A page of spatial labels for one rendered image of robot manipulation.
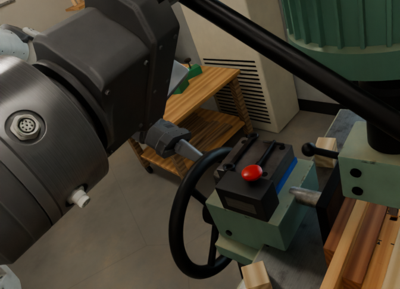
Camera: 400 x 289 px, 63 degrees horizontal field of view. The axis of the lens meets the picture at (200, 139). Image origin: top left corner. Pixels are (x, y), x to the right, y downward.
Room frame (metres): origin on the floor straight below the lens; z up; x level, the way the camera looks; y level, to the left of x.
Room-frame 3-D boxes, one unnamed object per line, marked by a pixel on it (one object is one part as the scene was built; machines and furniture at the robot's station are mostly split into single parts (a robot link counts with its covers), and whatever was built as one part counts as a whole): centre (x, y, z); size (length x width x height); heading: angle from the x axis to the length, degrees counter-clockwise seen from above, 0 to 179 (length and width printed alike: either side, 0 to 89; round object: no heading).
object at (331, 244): (0.30, -0.16, 0.92); 0.17 x 0.02 x 0.05; 131
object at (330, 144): (0.44, -0.20, 0.92); 0.04 x 0.03 x 0.04; 138
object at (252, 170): (0.35, -0.05, 1.02); 0.03 x 0.03 x 0.01
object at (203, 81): (1.84, 0.05, 0.32); 0.66 x 0.57 x 0.64; 122
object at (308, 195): (0.32, -0.12, 0.95); 0.09 x 0.07 x 0.09; 131
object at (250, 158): (0.39, -0.06, 0.99); 0.13 x 0.11 x 0.06; 131
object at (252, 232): (0.39, -0.06, 0.91); 0.15 x 0.14 x 0.09; 131
